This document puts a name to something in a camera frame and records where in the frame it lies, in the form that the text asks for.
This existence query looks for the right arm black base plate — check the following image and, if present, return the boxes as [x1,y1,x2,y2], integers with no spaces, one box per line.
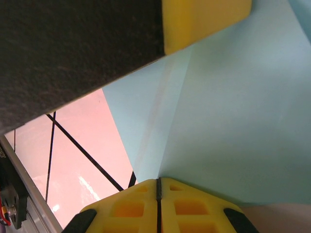
[0,143,28,230]

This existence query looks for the long aluminium base rail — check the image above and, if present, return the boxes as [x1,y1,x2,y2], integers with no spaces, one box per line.
[0,134,64,233]

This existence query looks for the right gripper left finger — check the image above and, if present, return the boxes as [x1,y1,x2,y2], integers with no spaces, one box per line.
[63,179,159,233]

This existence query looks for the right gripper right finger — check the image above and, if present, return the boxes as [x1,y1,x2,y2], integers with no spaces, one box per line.
[158,177,261,233]

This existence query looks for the light blue paper sheet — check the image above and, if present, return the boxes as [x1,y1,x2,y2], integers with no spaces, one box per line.
[102,0,311,205]

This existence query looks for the red power wire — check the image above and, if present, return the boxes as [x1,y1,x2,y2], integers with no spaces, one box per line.
[0,205,12,225]

